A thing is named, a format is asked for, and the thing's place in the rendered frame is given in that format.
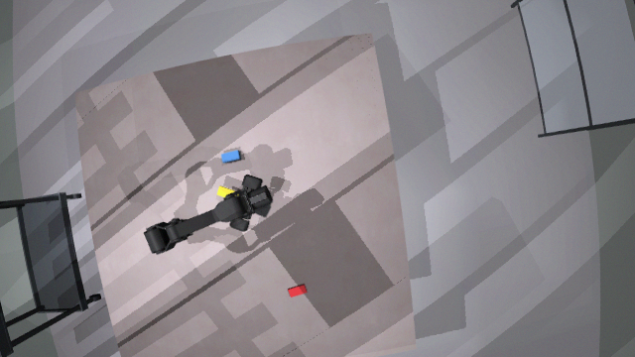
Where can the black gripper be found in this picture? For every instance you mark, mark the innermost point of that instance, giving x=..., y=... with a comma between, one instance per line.
x=249, y=183

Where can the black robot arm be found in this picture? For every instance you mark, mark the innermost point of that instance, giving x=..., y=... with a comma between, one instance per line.
x=231, y=208

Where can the yellow bar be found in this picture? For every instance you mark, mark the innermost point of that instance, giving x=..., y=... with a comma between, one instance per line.
x=223, y=191

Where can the red rectangular block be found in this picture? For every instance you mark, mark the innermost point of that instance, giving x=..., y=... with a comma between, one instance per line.
x=297, y=290

